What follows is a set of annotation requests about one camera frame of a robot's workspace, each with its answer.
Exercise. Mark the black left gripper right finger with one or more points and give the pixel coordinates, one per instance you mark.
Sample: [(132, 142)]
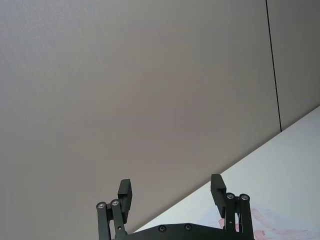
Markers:
[(218, 197)]

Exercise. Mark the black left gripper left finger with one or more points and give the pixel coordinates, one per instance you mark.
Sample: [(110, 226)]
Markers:
[(123, 200)]

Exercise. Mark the plain pale grey wall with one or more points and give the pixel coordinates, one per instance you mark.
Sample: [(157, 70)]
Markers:
[(100, 100)]

